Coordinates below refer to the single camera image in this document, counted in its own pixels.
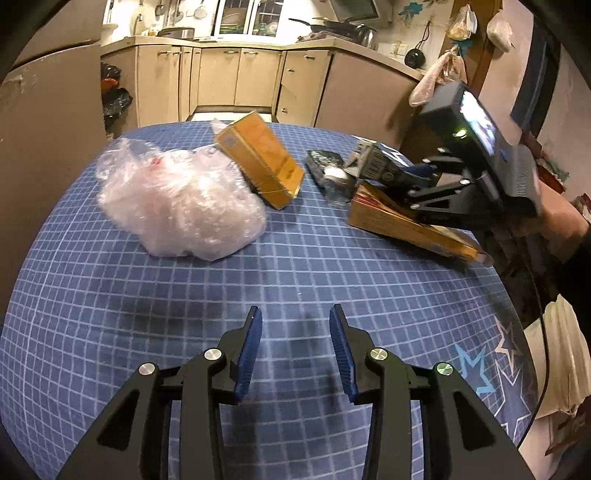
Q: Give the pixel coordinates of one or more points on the white hanging plastic bag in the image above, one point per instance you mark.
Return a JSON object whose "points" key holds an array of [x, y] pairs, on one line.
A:
{"points": [[501, 30]]}

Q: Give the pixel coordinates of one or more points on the range hood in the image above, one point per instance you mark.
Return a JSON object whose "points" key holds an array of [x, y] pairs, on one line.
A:
{"points": [[355, 9]]}

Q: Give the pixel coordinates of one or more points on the black hanging frying pan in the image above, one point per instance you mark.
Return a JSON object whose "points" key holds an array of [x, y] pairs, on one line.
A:
{"points": [[414, 57]]}

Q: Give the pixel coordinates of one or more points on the dark foil packet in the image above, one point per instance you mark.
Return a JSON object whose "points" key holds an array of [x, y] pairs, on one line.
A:
{"points": [[330, 177]]}

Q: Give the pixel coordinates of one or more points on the white plastic bucket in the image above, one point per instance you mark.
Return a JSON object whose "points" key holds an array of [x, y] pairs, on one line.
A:
{"points": [[565, 350]]}

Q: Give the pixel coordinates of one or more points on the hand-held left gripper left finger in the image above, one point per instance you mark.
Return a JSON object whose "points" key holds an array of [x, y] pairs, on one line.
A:
{"points": [[249, 355]]}

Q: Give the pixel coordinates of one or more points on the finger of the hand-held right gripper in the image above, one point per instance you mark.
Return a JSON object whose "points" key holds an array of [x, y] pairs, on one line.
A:
{"points": [[418, 170], [434, 203]]}

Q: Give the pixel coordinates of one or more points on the grey rice cooker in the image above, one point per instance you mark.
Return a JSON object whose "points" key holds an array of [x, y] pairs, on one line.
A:
{"points": [[175, 33]]}

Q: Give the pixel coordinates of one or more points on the brown wooden door frame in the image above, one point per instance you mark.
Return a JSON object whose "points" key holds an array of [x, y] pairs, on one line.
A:
{"points": [[480, 64]]}

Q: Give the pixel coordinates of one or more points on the kitchen wall socket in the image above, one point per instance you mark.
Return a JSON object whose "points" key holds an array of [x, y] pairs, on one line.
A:
{"points": [[399, 50]]}

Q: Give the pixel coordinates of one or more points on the beige kitchen base cabinets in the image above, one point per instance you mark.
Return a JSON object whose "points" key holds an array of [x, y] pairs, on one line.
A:
{"points": [[258, 78]]}

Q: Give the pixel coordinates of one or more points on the steel kettle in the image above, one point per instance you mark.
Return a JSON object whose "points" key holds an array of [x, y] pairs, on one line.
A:
{"points": [[366, 36]]}

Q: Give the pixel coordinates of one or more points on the grey brown refrigerator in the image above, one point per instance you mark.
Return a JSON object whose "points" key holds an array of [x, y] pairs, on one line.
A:
{"points": [[46, 120]]}

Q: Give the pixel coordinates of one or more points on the hanging metal strainer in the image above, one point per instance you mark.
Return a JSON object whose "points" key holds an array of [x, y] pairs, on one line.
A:
{"points": [[200, 9]]}

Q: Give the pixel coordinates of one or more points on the yellow brown box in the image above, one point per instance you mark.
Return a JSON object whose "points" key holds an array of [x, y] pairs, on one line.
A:
{"points": [[263, 157]]}

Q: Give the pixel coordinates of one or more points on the beige hanging cloth bag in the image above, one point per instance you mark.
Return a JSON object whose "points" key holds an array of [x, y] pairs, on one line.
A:
{"points": [[436, 78]]}

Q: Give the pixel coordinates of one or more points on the kitchen window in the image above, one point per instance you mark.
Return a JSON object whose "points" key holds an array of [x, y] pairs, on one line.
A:
{"points": [[254, 18]]}

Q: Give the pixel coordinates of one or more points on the dark window with blue frame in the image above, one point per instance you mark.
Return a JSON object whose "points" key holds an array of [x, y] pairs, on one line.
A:
{"points": [[535, 83]]}

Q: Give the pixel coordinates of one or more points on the clear plastic bag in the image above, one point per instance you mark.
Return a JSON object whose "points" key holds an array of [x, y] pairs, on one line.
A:
{"points": [[184, 203]]}

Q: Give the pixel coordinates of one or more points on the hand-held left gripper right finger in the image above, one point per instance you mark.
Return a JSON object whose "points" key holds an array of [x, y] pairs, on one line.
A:
{"points": [[344, 355]]}

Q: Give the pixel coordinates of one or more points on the hanging plastic bag yellow contents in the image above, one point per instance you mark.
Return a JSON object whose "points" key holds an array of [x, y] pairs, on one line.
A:
{"points": [[461, 23]]}

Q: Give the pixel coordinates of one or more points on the black garbage bag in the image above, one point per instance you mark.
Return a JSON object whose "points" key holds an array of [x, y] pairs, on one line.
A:
{"points": [[115, 99]]}

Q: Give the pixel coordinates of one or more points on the blue checked tablecloth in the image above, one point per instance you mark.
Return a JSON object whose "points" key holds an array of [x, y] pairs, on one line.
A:
{"points": [[295, 286]]}

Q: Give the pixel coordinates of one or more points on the person's right hand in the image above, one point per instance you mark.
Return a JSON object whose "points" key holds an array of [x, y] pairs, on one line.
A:
{"points": [[549, 217]]}

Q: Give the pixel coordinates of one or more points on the long orange box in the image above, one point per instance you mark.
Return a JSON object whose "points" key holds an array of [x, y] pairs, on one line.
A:
{"points": [[406, 226]]}

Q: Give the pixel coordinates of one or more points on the black wok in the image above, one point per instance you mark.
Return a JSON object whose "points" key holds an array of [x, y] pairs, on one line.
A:
{"points": [[332, 27]]}

